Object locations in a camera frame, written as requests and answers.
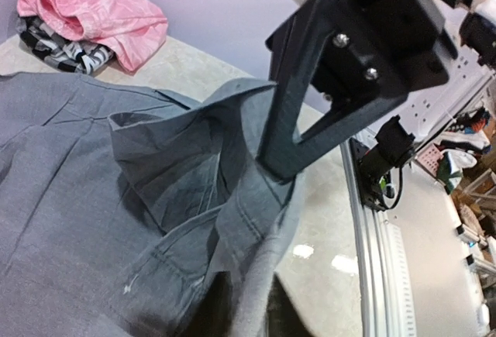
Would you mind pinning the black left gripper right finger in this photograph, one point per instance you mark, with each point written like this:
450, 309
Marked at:
282, 319

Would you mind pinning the pink folded garment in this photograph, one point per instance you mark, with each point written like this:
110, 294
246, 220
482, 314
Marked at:
133, 29

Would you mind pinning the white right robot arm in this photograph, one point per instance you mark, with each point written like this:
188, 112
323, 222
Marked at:
340, 65

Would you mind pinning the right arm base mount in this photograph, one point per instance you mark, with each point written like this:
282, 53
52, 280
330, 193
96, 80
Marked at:
394, 149

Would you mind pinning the grey button-up shirt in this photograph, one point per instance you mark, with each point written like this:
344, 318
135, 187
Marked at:
120, 204

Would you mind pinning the black white patterned garment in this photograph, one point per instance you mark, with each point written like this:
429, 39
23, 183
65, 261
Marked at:
81, 57

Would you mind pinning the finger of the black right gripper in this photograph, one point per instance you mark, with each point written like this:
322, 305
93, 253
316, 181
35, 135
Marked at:
285, 153

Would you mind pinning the aluminium front rail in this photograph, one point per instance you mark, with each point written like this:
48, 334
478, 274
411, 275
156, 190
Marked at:
387, 306

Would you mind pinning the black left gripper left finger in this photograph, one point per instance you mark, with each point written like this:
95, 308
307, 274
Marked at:
218, 310

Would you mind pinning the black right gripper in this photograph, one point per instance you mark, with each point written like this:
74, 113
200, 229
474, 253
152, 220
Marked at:
359, 50

